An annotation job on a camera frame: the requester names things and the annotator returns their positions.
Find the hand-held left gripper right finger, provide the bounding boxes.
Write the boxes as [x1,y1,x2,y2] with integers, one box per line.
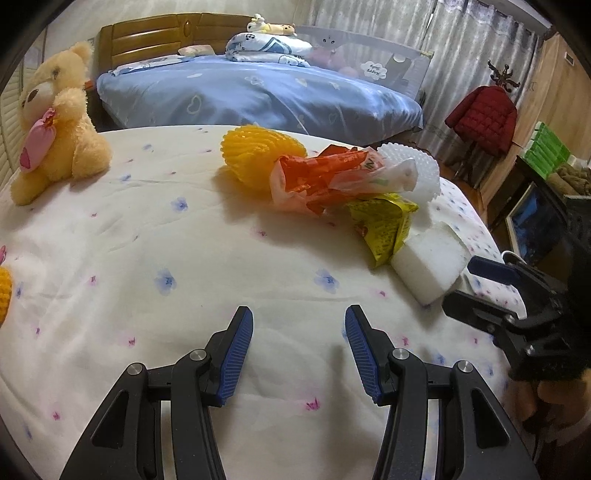
[343,305,542,480]

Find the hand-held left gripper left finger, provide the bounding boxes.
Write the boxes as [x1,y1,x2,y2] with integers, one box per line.
[59,305,254,480]

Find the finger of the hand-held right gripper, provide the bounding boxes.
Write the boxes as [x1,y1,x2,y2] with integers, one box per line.
[467,255,561,319]
[442,290,522,343]

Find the white foam block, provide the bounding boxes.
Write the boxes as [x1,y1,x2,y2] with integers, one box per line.
[390,220,471,306]

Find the yellow snack wrapper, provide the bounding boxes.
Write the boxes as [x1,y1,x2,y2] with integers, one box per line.
[346,193,420,271]

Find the white foam fruit net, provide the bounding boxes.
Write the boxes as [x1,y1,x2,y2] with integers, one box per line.
[376,142,439,222]

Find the orange snack wrapper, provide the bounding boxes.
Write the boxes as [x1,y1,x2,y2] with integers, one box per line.
[269,144,419,217]

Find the yellow foam fruit net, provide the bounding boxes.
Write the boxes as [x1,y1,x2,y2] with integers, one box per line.
[221,124,308,188]
[0,265,14,328]

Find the person's right hand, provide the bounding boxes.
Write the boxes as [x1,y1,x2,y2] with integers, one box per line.
[508,378,587,435]

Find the dark wooden cabinet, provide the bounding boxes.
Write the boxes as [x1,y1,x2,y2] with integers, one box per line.
[487,154,591,287]

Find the brown fluffy cloth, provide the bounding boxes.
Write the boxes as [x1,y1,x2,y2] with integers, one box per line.
[546,164,591,197]

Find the stack of green packets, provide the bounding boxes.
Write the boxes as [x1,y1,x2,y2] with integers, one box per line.
[524,121,573,178]

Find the red padded jacket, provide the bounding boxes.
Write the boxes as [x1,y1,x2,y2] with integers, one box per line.
[444,85,518,155]

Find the wooden coat rack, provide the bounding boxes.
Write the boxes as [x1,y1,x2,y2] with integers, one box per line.
[455,59,514,185]

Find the tall wooden wardrobe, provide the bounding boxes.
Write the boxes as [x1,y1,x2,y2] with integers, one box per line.
[480,28,591,208]

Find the grey patterned curtain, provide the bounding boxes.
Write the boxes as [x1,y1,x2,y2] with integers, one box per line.
[309,0,552,144]

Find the bed with blue cover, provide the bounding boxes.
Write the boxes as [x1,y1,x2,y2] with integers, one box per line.
[96,53,424,137]

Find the yellow teddy bear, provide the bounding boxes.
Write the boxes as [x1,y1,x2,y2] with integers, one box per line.
[10,41,114,206]

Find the flat blue patterned pillow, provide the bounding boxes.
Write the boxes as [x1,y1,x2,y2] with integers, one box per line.
[108,54,183,75]

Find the folded white blue quilt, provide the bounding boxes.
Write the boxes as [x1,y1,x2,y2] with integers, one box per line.
[225,31,314,68]

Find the yellow plush toy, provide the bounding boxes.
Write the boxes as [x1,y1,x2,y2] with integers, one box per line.
[246,14,297,37]

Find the wooden headboard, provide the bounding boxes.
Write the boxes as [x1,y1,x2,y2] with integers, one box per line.
[90,13,259,77]

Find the louvred wardrobe doors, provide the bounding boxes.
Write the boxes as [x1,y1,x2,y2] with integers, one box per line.
[0,46,28,185]

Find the grey bed guard rail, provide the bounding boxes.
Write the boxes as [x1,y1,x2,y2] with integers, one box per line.
[295,25,435,100]

